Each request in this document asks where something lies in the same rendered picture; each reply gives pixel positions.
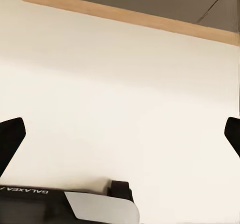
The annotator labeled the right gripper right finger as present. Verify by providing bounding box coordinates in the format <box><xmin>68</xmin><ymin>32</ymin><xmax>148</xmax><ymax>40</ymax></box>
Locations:
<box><xmin>224</xmin><ymin>116</ymin><xmax>240</xmax><ymax>157</ymax></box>

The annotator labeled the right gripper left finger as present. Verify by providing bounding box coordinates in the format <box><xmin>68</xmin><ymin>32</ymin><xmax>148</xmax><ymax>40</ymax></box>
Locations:
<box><xmin>0</xmin><ymin>117</ymin><xmax>26</xmax><ymax>177</ymax></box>

